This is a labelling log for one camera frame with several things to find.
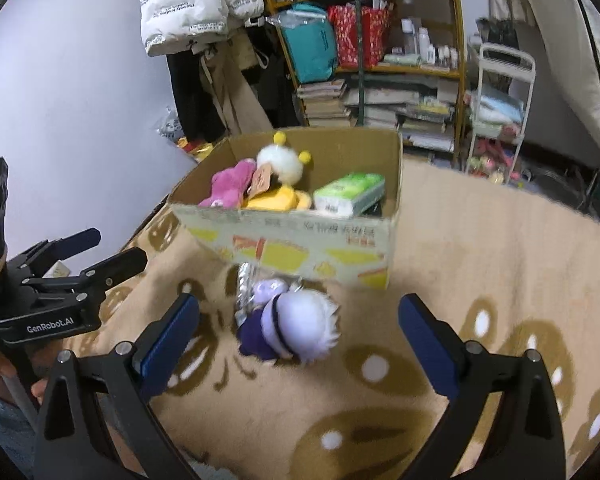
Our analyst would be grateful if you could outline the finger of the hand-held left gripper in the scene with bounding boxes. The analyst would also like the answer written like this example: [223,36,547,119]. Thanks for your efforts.
[20,246,148,311]
[7,227,102,286]

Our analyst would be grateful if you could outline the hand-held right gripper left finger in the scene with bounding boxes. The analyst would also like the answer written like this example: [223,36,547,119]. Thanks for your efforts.
[32,292,203,480]

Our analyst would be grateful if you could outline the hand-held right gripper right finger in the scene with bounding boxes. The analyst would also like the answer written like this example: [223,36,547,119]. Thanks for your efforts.
[397,294,566,480]

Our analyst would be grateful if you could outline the purple white-haired plush doll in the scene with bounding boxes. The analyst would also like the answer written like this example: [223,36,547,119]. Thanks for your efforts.
[236,280,342,362]

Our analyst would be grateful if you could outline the pink plush toy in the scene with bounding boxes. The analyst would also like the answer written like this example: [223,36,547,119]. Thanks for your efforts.
[198,158,257,209]

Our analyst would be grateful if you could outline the printed cardboard box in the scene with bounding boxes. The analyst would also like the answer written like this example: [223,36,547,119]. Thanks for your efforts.
[167,127,405,291]

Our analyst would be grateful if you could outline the green tissue pack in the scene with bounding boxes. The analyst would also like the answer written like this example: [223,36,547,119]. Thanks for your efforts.
[312,172,387,217]

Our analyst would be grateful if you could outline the yellow plush toy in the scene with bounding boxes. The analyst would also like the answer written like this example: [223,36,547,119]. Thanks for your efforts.
[242,185,313,212]

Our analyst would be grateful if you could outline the white fluffy plush toy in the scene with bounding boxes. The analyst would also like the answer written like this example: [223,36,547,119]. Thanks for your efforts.
[256,131,313,186]

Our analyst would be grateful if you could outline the beige patterned rug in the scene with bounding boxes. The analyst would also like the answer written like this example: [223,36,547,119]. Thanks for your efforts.
[62,160,600,480]

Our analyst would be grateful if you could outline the clear plastic packet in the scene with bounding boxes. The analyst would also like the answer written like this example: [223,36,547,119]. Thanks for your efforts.
[234,262,261,326]

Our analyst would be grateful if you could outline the person's blue jeans leg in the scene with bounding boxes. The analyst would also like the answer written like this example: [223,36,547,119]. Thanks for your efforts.
[0,375,36,466]

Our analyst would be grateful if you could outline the plastic bag with yellow items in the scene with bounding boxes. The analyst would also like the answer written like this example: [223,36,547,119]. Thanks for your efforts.
[157,107,216,163]

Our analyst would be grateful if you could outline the black hanging coat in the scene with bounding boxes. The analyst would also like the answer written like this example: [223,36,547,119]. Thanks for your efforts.
[166,50,226,143]

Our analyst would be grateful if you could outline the beige hanging trousers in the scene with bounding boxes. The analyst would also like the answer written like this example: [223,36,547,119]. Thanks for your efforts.
[197,42,276,136]

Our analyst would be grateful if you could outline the pile of papers and magazines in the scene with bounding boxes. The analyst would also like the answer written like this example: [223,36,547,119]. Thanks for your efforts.
[342,75,461,153]

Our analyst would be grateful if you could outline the dark hanging garment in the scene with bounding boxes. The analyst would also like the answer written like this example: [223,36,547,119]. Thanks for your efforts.
[245,25,301,128]

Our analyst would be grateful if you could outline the light blue folded cloth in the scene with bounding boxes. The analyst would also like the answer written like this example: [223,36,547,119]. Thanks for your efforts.
[472,85,526,126]

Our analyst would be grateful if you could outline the stack of books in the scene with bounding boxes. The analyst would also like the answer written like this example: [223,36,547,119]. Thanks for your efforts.
[296,79,353,128]

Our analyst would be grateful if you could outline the white puffer jacket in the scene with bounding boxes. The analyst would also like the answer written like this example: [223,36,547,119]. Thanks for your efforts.
[139,0,266,58]

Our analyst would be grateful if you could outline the green pole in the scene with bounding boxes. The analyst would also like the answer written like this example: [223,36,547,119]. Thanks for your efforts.
[352,0,373,131]

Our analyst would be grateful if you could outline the teal bag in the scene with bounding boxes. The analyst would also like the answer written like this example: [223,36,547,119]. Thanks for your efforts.
[280,2,340,85]

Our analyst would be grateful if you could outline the white trolley cart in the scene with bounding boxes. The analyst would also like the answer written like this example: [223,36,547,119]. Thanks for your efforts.
[464,42,537,186]

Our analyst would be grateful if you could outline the row of cosmetic bottles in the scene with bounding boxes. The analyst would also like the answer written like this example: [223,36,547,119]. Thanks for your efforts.
[392,17,460,68]

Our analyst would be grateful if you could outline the red patterned bag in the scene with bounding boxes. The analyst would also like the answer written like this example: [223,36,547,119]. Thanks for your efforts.
[328,4,393,71]

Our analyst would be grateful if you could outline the dark shopping bag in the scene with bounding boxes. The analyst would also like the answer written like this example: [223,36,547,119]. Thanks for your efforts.
[477,17,521,61]

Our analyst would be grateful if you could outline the white folded mattress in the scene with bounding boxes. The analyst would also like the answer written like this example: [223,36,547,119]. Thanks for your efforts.
[500,0,600,181]

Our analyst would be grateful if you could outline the pale patterned curtain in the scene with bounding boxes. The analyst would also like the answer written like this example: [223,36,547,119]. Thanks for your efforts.
[450,0,511,51]

